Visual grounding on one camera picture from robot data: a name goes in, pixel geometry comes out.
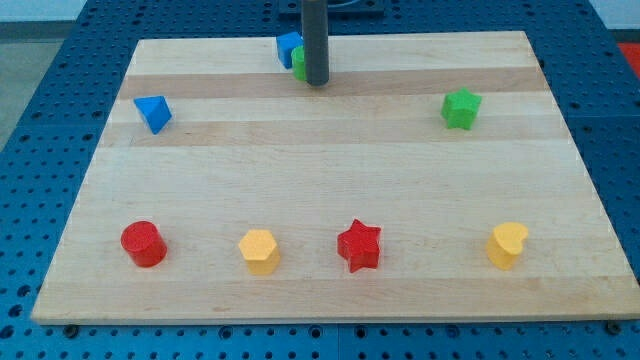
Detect grey cylindrical robot arm rod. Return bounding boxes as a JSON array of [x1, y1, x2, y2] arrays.
[[301, 0, 330, 87]]

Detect yellow heart block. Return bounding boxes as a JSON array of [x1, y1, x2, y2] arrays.
[[485, 222, 529, 270]]

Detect red star block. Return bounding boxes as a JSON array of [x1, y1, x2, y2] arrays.
[[337, 219, 382, 273]]

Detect yellow hexagon block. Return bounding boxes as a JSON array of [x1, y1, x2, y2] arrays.
[[238, 229, 280, 275]]

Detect wooden board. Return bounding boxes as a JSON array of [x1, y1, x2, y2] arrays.
[[32, 31, 639, 325]]

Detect green cylinder block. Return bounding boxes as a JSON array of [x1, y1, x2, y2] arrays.
[[291, 45, 306, 81]]

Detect blue cube block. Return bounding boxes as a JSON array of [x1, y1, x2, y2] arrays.
[[276, 32, 303, 69]]

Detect green star block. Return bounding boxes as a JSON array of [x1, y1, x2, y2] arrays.
[[441, 87, 482, 130]]

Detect blue triangular block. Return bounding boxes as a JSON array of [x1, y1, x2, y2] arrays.
[[134, 96, 172, 135]]

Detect red cylinder block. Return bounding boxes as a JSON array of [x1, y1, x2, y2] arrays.
[[120, 220, 168, 268]]

